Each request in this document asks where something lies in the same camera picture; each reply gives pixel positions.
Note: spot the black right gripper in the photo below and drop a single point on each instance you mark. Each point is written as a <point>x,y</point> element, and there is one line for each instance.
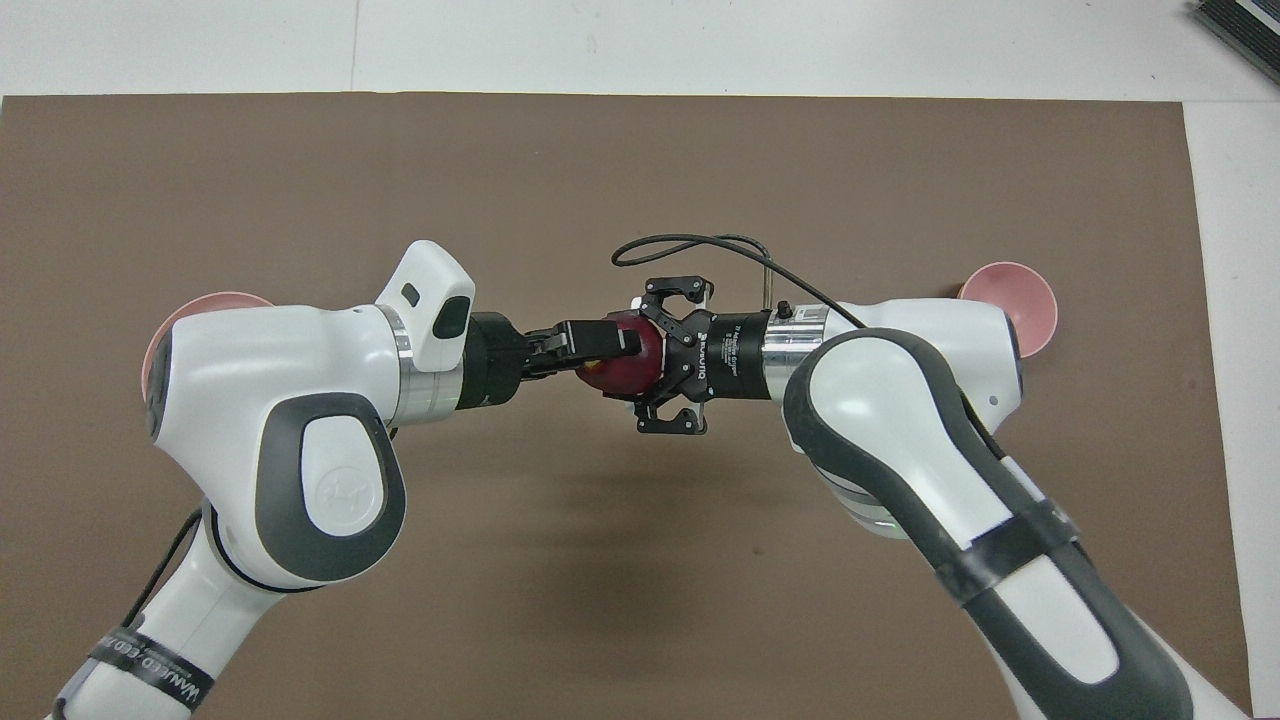
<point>730,355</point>

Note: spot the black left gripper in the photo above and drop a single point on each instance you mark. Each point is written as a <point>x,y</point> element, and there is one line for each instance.
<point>492,360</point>

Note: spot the dark red apple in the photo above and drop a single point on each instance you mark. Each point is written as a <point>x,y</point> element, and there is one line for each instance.
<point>625,375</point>

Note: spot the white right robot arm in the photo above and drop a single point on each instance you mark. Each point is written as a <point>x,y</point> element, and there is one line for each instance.
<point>900,400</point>

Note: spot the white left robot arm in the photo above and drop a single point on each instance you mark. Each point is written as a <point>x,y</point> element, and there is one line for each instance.
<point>250,370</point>

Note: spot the large pink bowl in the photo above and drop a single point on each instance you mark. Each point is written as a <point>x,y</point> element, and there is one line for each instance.
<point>160,335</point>

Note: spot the brown table mat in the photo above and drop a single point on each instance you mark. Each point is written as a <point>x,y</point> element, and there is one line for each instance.
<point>640,160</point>

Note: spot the grey ribbed metal device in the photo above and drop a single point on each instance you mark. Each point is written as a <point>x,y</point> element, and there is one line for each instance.
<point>1245,30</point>

